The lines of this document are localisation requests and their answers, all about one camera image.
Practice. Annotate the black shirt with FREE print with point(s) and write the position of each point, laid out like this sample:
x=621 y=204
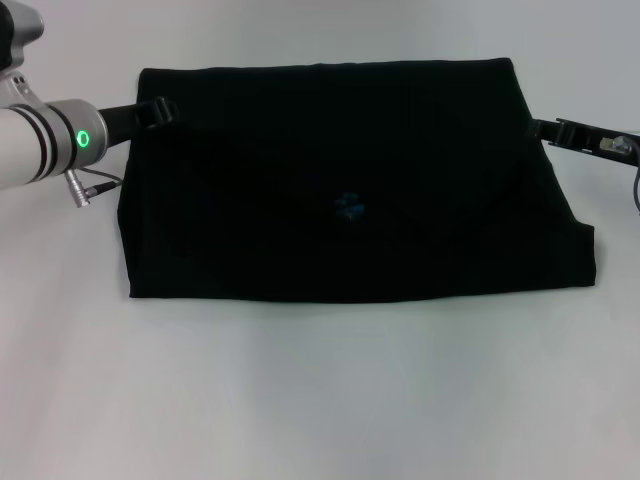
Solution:
x=350 y=200

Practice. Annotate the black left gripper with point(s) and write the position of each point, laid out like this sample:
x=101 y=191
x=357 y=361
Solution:
x=122 y=122

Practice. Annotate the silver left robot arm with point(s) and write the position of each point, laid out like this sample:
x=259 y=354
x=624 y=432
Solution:
x=30 y=135

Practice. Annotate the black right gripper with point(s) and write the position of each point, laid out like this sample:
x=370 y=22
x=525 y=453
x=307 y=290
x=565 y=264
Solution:
x=585 y=137

